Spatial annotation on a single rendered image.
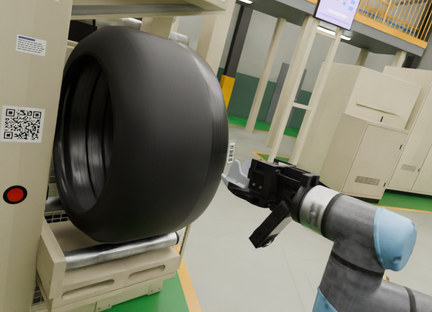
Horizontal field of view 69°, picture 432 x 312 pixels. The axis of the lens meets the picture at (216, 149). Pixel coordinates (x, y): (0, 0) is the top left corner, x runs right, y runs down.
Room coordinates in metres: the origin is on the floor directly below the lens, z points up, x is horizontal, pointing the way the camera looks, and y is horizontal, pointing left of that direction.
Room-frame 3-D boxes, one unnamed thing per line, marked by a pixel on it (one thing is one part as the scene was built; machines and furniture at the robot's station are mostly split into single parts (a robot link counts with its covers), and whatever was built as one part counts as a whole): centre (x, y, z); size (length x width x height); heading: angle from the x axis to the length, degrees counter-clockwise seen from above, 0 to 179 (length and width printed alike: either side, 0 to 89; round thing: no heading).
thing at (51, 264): (0.73, 0.40, 0.90); 0.40 x 0.03 x 0.10; 45
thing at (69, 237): (0.85, 0.28, 0.80); 0.37 x 0.36 x 0.02; 45
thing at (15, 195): (0.62, 0.40, 1.06); 0.03 x 0.02 x 0.03; 135
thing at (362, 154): (5.02, -2.28, 0.62); 0.90 x 0.56 x 1.25; 113
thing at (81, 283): (0.75, 0.18, 0.84); 0.36 x 0.09 x 0.06; 135
